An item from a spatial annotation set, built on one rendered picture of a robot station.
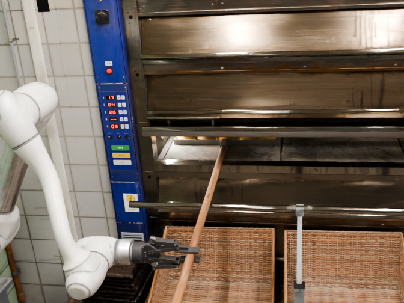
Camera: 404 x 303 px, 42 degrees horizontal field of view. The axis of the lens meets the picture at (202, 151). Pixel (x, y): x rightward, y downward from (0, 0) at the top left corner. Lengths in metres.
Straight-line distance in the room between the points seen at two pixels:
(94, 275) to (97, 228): 1.12
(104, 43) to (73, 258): 1.04
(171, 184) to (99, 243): 0.84
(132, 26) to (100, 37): 0.15
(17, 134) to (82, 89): 0.82
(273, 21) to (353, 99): 0.48
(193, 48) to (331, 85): 0.62
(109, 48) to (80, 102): 0.32
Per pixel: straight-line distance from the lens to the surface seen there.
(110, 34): 2.42
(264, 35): 2.33
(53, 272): 3.18
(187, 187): 2.64
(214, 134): 2.32
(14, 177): 2.12
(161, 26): 2.40
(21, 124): 1.81
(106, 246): 1.91
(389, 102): 2.42
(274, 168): 2.53
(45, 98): 1.94
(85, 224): 2.91
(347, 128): 2.30
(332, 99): 2.39
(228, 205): 2.21
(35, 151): 1.83
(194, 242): 1.92
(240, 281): 2.75
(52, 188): 1.84
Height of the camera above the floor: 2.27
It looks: 24 degrees down
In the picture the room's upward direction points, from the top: 4 degrees counter-clockwise
